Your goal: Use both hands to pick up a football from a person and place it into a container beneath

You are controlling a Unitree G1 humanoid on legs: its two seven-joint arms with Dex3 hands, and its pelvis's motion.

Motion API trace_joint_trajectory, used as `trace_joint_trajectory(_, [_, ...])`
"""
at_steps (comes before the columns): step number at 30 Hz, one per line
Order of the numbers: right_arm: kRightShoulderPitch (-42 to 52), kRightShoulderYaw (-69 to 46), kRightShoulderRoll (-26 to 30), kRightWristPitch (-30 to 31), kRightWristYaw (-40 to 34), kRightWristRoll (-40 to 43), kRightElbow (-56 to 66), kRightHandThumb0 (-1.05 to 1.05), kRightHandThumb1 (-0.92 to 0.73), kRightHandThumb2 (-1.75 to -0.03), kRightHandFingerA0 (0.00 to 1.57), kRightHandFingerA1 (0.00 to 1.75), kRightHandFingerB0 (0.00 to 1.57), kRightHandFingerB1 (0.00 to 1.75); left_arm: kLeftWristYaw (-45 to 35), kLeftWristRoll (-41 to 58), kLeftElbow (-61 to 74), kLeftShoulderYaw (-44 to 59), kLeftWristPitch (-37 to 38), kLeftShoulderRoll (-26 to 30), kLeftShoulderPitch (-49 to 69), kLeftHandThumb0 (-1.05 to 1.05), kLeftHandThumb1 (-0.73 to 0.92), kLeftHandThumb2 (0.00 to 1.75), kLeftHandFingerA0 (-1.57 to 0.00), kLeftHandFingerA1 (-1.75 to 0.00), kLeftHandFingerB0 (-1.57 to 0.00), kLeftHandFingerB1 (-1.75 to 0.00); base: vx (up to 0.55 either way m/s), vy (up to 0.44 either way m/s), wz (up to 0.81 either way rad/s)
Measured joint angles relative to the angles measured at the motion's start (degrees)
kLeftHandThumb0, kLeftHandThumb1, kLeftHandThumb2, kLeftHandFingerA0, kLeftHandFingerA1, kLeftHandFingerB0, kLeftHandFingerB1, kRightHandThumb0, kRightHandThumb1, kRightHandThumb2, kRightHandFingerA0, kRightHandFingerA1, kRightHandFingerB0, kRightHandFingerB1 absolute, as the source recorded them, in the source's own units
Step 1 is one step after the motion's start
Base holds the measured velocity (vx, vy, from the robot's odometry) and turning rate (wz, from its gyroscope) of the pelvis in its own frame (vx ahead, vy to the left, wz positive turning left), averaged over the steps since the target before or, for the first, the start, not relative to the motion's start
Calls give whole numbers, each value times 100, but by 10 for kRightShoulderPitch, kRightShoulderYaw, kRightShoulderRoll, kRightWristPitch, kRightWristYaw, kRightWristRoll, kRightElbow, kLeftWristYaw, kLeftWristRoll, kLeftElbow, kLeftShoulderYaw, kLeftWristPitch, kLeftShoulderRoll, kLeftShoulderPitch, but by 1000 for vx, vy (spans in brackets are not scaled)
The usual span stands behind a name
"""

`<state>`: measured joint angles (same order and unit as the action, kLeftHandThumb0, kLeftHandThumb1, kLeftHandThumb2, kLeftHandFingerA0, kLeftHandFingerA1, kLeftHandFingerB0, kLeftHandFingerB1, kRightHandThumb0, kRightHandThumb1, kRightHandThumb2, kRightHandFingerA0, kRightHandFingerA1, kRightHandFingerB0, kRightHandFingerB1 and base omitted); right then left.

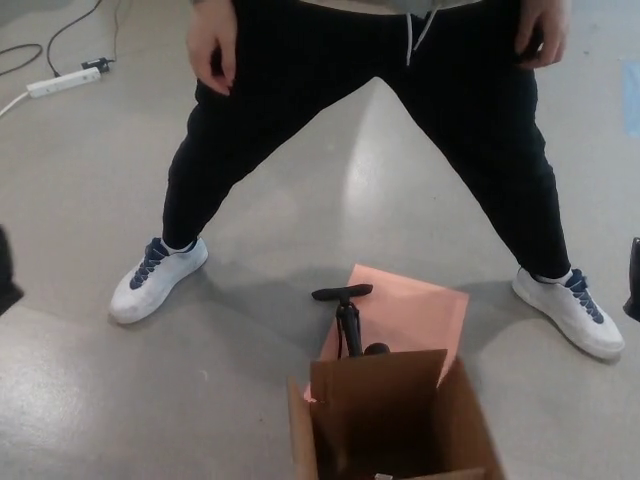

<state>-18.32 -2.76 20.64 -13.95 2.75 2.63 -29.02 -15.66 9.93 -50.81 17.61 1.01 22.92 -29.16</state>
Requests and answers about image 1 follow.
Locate white power strip cable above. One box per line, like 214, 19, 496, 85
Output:
0, 89, 31, 117

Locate thin black adapter cable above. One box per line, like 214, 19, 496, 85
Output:
111, 0, 122, 62

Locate white left sneaker navy laces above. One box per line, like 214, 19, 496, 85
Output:
510, 267, 626, 359

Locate black looped floor cable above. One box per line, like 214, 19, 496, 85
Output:
0, 43, 44, 77

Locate white right sneaker navy laces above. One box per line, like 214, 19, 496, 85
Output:
108, 237, 210, 325

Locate brown cardboard box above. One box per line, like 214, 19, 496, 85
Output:
286, 348, 506, 480

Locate person's left hand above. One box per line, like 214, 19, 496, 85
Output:
512, 0, 569, 70

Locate white sneaker navy laces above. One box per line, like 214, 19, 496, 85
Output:
510, 267, 626, 359
108, 237, 210, 325

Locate black trousers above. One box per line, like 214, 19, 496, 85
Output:
160, 0, 572, 281

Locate white left sock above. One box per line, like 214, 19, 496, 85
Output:
524, 268, 574, 288

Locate blue floor tape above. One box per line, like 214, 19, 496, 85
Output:
622, 59, 640, 136

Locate black plug adapter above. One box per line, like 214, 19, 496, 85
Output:
81, 57, 116, 75

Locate person's right hand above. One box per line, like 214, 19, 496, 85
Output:
185, 0, 237, 97

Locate pink cardboard sheet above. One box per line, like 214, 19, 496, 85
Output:
319, 263, 471, 362

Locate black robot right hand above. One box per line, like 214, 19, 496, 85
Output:
622, 237, 640, 319

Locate white hoodie drawstring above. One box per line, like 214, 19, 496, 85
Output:
413, 8, 439, 52
405, 12, 417, 67

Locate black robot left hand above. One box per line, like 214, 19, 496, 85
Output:
0, 224, 25, 316

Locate black cable into power strip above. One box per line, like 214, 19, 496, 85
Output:
47, 0, 109, 79

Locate black ball pump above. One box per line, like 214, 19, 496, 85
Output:
311, 282, 391, 361

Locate white power strip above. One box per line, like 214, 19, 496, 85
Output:
25, 68, 102, 99

